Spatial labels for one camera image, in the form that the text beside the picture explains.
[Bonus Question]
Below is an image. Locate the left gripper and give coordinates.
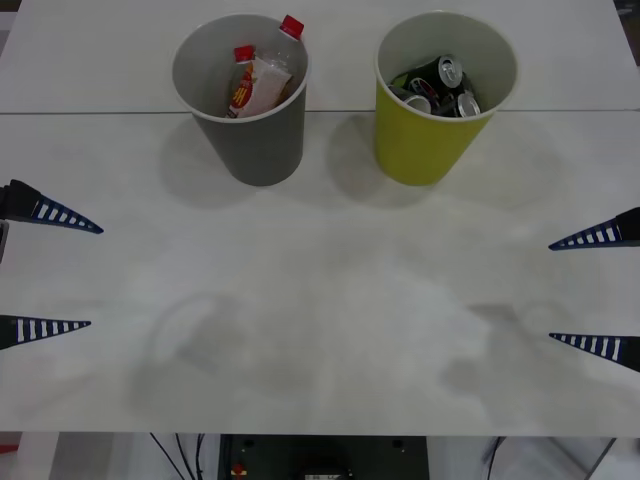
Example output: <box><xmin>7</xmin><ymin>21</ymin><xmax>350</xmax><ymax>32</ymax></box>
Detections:
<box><xmin>0</xmin><ymin>178</ymin><xmax>105</xmax><ymax>352</ymax></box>

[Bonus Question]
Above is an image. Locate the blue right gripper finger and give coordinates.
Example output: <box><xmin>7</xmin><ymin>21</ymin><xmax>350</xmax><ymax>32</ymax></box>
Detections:
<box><xmin>548</xmin><ymin>331</ymin><xmax>640</xmax><ymax>374</ymax></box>
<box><xmin>547</xmin><ymin>206</ymin><xmax>640</xmax><ymax>251</ymax></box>

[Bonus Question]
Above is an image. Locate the clear bottle with white label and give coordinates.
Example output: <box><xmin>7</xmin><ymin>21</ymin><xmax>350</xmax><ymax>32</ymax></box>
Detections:
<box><xmin>225</xmin><ymin>14</ymin><xmax>307</xmax><ymax>121</ymax></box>

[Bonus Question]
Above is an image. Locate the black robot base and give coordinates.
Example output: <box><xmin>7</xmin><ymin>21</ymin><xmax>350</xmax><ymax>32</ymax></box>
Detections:
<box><xmin>219</xmin><ymin>434</ymin><xmax>431</xmax><ymax>480</ymax></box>

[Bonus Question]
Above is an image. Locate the black can with silver top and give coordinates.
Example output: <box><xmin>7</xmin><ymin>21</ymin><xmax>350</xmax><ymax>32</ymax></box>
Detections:
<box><xmin>453</xmin><ymin>91</ymin><xmax>483</xmax><ymax>119</ymax></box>
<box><xmin>401</xmin><ymin>91</ymin><xmax>433</xmax><ymax>114</ymax></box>
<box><xmin>399</xmin><ymin>54</ymin><xmax>464</xmax><ymax>91</ymax></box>

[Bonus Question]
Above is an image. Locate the yellow-green plastic bin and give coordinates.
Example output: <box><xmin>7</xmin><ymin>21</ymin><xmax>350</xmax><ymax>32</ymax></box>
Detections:
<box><xmin>373</xmin><ymin>10</ymin><xmax>520</xmax><ymax>188</ymax></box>

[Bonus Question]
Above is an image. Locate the black can with red print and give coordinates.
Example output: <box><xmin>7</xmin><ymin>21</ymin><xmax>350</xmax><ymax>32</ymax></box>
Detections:
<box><xmin>407</xmin><ymin>74</ymin><xmax>442</xmax><ymax>99</ymax></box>

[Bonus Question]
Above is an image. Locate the grey plastic bin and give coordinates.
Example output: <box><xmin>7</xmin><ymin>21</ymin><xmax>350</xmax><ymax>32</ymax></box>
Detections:
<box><xmin>170</xmin><ymin>13</ymin><xmax>313</xmax><ymax>189</ymax></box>

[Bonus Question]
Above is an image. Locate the clear bottle with apple label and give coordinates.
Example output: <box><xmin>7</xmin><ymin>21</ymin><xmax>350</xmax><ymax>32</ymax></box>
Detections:
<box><xmin>230</xmin><ymin>44</ymin><xmax>258</xmax><ymax>89</ymax></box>

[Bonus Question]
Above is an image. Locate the black cable under table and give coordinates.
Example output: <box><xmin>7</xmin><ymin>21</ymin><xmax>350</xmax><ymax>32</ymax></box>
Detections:
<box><xmin>149</xmin><ymin>432</ymin><xmax>187</xmax><ymax>480</ymax></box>
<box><xmin>193</xmin><ymin>432</ymin><xmax>207</xmax><ymax>480</ymax></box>

